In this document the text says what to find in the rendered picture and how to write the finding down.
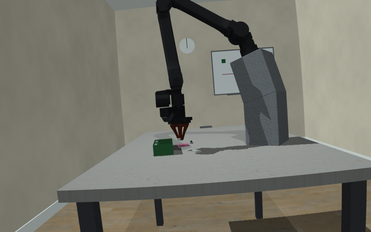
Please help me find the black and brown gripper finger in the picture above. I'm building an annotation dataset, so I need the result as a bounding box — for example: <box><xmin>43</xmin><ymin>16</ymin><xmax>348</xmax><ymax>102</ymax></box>
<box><xmin>170</xmin><ymin>124</ymin><xmax>180</xmax><ymax>138</ymax></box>
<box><xmin>177</xmin><ymin>123</ymin><xmax>189</xmax><ymax>140</ymax></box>

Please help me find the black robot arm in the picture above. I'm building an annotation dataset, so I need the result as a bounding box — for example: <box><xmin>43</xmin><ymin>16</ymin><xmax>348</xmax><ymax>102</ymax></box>
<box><xmin>155</xmin><ymin>0</ymin><xmax>259</xmax><ymax>122</ymax></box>

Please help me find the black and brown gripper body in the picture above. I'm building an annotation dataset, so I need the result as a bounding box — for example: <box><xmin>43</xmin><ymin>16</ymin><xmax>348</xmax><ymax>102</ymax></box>
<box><xmin>168</xmin><ymin>116</ymin><xmax>192</xmax><ymax>124</ymax></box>

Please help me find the green rack of bins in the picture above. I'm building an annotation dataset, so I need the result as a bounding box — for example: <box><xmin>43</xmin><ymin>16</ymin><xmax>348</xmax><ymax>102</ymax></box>
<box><xmin>153</xmin><ymin>139</ymin><xmax>174</xmax><ymax>156</ymax></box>

